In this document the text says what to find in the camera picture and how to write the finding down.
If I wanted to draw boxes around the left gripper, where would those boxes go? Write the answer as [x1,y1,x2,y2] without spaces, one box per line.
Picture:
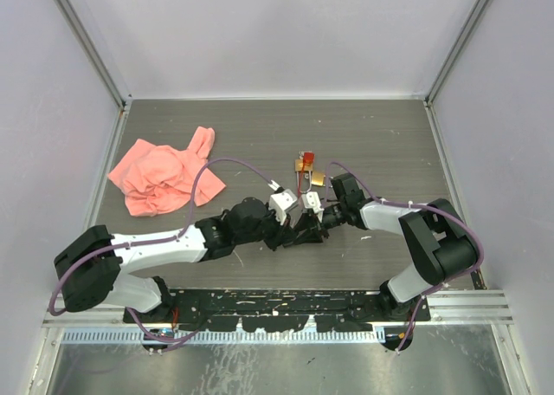
[237,210,294,255]

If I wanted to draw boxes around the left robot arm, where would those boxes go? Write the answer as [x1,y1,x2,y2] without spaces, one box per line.
[54,190,298,322]

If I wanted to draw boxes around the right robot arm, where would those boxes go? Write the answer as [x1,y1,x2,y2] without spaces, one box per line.
[293,173,481,321]

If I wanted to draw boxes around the small brass padlock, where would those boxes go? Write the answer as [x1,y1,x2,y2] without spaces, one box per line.
[308,172,327,187]

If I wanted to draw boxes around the large brass padlock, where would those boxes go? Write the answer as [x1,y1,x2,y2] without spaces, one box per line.
[294,159,306,196]

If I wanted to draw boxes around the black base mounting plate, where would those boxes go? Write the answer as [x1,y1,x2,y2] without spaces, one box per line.
[137,289,417,333]

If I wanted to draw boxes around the pink cloth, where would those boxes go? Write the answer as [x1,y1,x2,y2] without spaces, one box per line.
[107,126,226,217]

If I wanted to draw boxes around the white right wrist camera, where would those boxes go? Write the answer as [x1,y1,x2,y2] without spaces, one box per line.
[300,191,324,222]

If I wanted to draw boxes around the red cable seal lock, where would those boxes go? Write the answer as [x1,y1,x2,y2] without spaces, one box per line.
[299,152,315,172]

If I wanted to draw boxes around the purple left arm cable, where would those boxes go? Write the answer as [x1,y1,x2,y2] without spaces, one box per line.
[48,158,280,361]

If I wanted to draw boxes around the aluminium frame rail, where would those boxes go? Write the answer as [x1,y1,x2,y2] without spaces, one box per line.
[42,288,514,327]

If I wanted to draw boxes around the slotted cable duct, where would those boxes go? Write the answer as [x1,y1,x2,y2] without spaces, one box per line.
[61,327,385,345]

